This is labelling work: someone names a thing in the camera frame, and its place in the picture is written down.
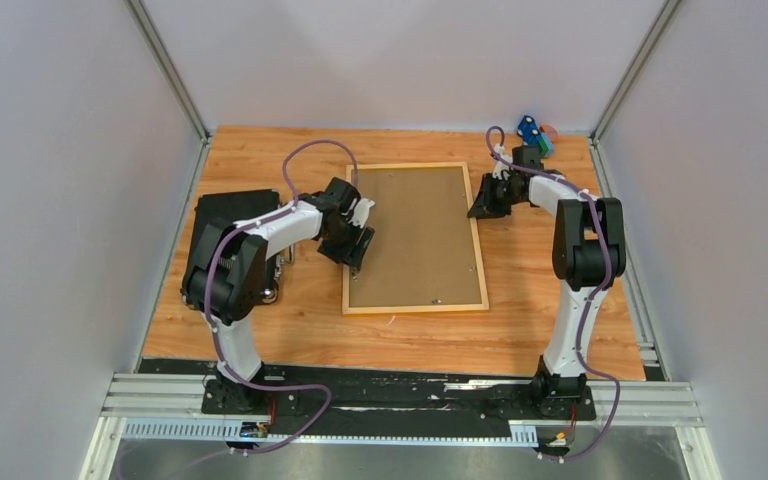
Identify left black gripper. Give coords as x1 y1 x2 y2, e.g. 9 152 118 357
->
318 216 375 274

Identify wooden picture frame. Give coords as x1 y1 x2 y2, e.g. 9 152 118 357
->
342 161 491 316

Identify brown backing board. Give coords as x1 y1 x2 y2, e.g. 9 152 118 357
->
349 167 483 309

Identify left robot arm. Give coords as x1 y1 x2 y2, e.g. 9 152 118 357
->
181 178 376 413

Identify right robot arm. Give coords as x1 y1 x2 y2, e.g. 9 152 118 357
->
468 144 626 418

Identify blue green toy blocks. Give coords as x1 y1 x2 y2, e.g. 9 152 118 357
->
516 115 555 158

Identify orange round object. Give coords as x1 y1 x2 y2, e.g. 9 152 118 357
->
540 124 559 142

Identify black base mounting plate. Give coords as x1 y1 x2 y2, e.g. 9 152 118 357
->
148 359 596 440

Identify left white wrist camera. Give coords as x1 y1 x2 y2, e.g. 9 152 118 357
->
349 198 376 228

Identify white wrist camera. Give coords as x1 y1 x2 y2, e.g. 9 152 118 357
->
349 198 376 228
492 144 512 180

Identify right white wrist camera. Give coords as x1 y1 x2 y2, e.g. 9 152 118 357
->
492 144 512 180

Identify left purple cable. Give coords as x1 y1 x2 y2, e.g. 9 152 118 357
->
112 139 360 480

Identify purple cable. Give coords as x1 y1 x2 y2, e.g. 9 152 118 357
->
112 139 360 480
485 125 622 463

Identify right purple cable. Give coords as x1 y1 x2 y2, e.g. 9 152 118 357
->
485 125 622 463

